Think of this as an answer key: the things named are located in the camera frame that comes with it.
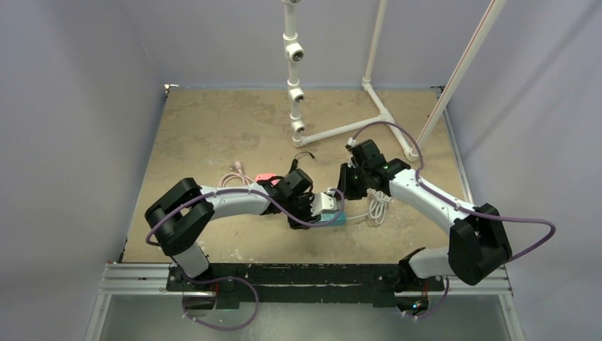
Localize pink square plug adapter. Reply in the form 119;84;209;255
255;173;280;185

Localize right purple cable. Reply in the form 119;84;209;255
348;121;557;321

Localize white PVC pipe frame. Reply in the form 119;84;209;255
283;1;506;161

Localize teal power strip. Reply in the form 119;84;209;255
319;212;347;227

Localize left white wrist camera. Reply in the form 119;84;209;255
310;188;344;216

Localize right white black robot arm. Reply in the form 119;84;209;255
338;139;513;291

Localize white coiled power cable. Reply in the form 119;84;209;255
346;188;395;226

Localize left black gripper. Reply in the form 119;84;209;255
283;192;320;229

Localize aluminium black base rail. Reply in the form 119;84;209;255
99;263;511;309

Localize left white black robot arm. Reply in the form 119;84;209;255
144;169;336;291

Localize black power adapter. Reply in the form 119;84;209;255
291;152;317;171

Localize pink cable with plug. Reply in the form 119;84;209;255
219;161;255;190

